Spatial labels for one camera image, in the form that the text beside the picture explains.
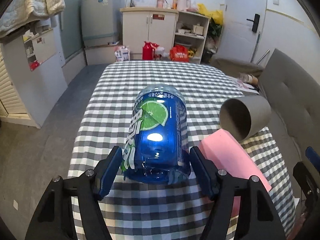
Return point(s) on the grey white checkered tablecloth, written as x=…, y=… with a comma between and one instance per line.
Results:
x=210, y=204

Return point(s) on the white two-door cabinet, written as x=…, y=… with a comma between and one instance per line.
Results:
x=148, y=24

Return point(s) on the paper cup on sofa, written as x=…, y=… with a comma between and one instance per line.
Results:
x=249, y=79

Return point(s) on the magazine on sofa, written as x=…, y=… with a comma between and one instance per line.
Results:
x=244, y=87

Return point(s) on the red thermos jug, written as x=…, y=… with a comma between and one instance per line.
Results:
x=148, y=51

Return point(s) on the grey sofa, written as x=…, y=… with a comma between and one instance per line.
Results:
x=294, y=99

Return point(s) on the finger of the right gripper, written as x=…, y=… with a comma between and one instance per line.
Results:
x=312, y=156

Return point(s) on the blue cut bottle cup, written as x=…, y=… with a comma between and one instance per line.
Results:
x=156, y=149

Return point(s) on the grey washing machine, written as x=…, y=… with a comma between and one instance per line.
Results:
x=100, y=22

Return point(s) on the white door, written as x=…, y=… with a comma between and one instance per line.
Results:
x=237, y=40

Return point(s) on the white grey wardrobe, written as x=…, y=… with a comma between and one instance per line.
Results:
x=39, y=89

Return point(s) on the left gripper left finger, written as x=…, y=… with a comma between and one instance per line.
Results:
x=53, y=217

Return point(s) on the white open shelf unit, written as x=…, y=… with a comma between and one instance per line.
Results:
x=191, y=32

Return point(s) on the black door handle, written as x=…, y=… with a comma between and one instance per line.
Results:
x=255, y=22

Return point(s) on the white pink package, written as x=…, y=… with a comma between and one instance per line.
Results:
x=122, y=53

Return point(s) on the grey cylindrical cup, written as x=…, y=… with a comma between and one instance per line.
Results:
x=244, y=116

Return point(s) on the yellow plastic bag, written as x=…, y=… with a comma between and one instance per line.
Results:
x=216, y=15

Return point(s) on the red shopping bag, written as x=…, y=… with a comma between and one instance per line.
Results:
x=179, y=53

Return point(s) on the pink kettle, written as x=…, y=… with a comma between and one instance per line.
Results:
x=183, y=5

